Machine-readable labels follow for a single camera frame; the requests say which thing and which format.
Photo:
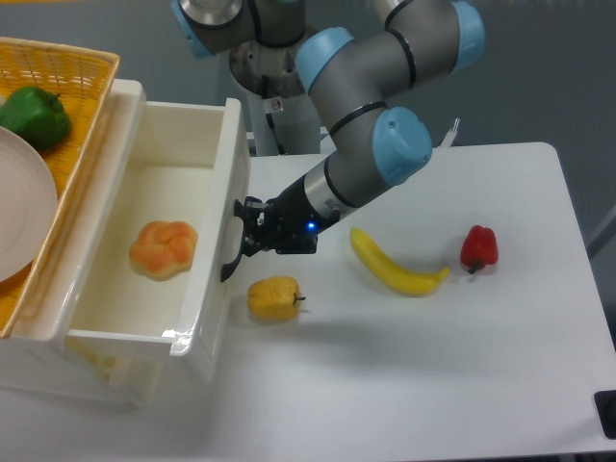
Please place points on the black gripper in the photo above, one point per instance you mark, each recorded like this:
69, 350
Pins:
291, 226

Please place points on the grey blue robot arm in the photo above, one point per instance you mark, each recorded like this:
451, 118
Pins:
349, 82

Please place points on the white drawer cabinet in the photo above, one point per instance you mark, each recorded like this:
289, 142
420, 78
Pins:
40, 354

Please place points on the yellow bell pepper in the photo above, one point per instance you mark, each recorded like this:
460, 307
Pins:
277, 298

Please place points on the orange knotted bread roll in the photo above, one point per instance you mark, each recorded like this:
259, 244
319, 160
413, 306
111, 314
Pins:
163, 249

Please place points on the yellow banana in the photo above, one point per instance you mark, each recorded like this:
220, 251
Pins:
389, 272

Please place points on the yellow woven basket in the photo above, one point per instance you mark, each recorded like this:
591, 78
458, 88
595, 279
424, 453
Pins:
83, 78

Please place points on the beige plate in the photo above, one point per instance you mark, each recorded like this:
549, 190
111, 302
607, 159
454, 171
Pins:
29, 202

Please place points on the red bell pepper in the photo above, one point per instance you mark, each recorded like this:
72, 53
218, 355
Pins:
480, 249

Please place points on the green bell pepper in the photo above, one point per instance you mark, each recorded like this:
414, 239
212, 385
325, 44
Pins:
37, 116

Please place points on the black corner object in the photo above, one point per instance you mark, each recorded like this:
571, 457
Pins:
605, 402

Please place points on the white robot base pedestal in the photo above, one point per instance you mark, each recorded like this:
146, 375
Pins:
283, 118

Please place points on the white metal mounting bracket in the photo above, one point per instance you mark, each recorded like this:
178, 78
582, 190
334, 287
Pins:
449, 138

